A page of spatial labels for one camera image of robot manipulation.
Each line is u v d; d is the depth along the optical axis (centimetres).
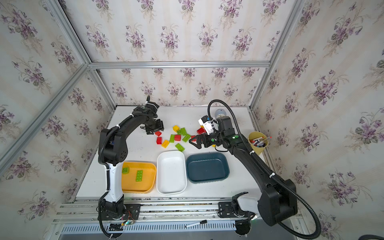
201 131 104
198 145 67
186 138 101
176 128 105
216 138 66
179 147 96
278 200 40
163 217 73
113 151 55
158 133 102
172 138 101
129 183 82
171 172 87
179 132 104
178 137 102
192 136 102
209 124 69
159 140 100
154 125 85
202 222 70
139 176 84
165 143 98
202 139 67
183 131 104
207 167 88
